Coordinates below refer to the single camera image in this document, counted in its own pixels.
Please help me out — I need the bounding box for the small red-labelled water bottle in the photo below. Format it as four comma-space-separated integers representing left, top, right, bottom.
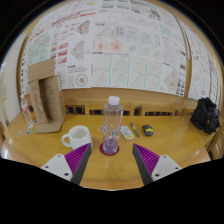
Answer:
19, 93, 33, 125

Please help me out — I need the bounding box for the clear white-capped drink bottle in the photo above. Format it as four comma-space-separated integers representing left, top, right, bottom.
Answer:
101, 95, 125, 155

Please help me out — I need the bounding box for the open brown cardboard box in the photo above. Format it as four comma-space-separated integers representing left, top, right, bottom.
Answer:
27, 57, 67, 135

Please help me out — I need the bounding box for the white wall panel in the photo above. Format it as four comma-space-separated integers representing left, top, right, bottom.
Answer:
1, 42, 27, 116

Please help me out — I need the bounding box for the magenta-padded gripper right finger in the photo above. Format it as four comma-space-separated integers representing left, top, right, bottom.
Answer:
131, 142, 184, 187

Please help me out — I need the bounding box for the group of wall posters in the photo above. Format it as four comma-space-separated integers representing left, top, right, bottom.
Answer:
19, 0, 220, 101

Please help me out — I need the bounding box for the black and yellow tape measure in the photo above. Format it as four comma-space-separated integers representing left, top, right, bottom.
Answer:
141, 124, 155, 138

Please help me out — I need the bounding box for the white ceramic mug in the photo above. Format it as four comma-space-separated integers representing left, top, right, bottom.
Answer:
61, 124, 93, 151

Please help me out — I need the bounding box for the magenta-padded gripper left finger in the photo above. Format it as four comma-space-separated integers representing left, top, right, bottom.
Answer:
40, 142, 93, 186

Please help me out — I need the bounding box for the black bag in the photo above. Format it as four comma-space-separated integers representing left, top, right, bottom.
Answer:
189, 96, 221, 136

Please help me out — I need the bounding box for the dark pen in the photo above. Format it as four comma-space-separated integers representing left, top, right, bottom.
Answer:
129, 121, 141, 138

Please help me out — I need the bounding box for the white remote control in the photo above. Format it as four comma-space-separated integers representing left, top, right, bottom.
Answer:
118, 124, 136, 141

